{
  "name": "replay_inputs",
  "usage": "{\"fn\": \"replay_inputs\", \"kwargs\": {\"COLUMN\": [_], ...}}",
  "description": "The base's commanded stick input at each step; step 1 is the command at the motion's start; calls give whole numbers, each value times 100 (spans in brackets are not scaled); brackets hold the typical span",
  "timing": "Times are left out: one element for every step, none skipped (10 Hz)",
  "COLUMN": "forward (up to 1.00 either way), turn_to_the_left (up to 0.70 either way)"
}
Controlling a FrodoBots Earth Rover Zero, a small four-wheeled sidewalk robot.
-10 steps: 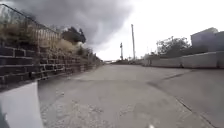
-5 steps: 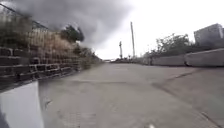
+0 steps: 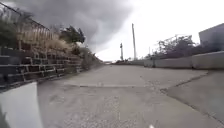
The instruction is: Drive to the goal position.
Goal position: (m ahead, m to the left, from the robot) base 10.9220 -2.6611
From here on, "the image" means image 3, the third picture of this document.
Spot dark tower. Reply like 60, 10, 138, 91
119, 41, 125, 62

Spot tall pale pole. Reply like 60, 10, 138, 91
131, 22, 138, 61

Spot grey concrete path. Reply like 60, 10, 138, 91
0, 64, 224, 128

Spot dry bushes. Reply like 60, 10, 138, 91
16, 33, 101, 64

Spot row of bushes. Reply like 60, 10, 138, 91
145, 34, 224, 60

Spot metal fence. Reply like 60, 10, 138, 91
0, 1, 62, 52

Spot grey paved strip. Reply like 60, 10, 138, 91
161, 69, 224, 126

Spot grey building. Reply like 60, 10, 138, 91
198, 22, 224, 52

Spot dark block retaining wall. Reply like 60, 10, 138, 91
0, 46, 105, 92

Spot grey concrete barrier wall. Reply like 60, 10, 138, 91
127, 50, 224, 70

